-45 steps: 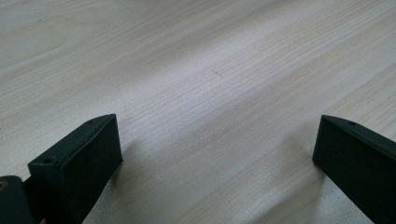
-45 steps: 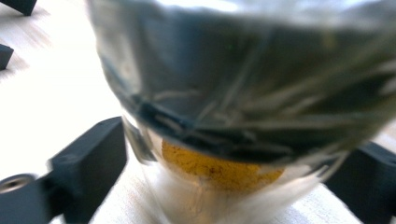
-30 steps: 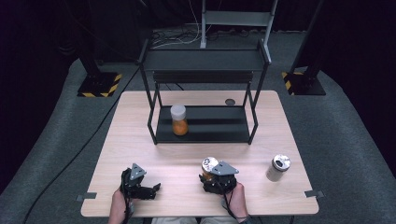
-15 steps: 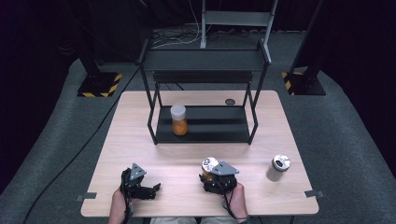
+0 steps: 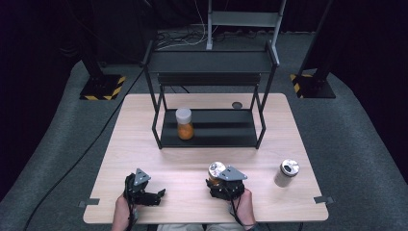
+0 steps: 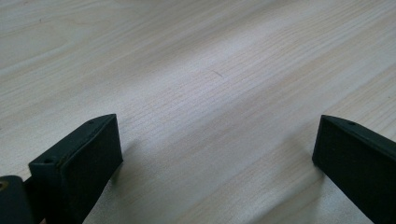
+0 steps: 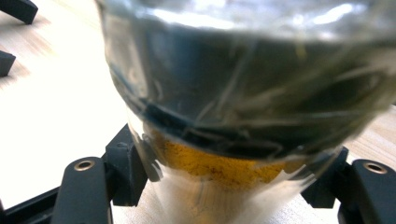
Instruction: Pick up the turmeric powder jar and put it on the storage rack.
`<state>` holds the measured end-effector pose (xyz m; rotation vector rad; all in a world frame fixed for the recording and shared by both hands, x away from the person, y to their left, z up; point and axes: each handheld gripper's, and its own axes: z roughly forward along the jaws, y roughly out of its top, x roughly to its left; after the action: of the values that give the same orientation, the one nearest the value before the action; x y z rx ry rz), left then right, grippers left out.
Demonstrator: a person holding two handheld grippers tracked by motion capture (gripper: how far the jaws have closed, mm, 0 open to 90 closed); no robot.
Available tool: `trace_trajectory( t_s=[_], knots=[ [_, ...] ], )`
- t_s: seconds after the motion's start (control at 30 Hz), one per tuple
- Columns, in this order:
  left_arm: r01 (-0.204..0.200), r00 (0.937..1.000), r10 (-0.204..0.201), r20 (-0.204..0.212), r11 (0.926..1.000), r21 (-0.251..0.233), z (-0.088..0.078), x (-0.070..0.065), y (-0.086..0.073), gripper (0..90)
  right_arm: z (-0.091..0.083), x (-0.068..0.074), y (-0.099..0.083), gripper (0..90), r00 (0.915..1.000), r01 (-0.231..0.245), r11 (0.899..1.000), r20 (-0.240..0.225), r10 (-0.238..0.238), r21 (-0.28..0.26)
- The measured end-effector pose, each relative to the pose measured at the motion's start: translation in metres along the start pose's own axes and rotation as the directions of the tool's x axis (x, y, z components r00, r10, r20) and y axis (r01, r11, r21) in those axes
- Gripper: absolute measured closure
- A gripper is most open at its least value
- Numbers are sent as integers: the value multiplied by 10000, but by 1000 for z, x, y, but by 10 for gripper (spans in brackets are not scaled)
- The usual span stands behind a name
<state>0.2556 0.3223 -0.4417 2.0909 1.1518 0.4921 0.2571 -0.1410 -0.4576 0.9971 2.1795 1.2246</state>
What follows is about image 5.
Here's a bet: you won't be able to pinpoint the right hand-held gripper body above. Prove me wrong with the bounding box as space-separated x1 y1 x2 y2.
207 165 248 202

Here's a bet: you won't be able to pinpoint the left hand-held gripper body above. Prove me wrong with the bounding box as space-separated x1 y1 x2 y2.
123 167 162 207

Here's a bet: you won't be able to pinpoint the silver-lid jar of orange powder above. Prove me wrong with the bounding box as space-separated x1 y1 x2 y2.
207 161 227 186

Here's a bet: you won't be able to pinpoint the black metal shelf rack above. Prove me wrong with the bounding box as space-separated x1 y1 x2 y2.
140 39 281 151

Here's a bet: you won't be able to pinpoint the silver-lid jar of beige powder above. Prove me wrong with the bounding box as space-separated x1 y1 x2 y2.
273 158 301 189

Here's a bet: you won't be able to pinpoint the white-lid jar of orange powder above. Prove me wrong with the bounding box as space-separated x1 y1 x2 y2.
174 107 195 141

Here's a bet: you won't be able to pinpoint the person's right hand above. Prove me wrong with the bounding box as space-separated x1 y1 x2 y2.
229 188 258 230

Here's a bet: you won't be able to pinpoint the person's left hand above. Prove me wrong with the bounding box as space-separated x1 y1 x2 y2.
111 193 139 223

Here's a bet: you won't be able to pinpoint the person's light trousers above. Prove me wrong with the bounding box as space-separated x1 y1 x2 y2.
157 223 244 231

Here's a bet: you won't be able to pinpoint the black stand with striped base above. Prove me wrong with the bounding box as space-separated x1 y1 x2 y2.
290 0 337 99
76 32 127 101

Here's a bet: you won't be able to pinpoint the left hand-held gripper cable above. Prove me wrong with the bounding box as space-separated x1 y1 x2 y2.
126 179 139 231

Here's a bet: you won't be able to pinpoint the hand-held gripper cable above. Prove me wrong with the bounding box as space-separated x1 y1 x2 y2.
126 179 139 231
230 192 249 229

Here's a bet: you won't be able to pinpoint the right hand-held gripper cable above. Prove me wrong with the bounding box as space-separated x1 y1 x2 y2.
230 192 249 229

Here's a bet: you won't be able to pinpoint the grey table edge bracket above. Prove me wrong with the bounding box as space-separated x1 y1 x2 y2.
313 195 335 205
78 197 101 208

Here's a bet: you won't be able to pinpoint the long black floor cable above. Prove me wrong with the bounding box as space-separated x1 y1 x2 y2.
22 68 145 231

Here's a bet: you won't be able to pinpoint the bundle of floor cables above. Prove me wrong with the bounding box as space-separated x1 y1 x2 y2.
155 28 258 50

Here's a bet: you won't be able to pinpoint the grey metal stand frame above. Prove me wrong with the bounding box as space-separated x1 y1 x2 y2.
206 0 288 65

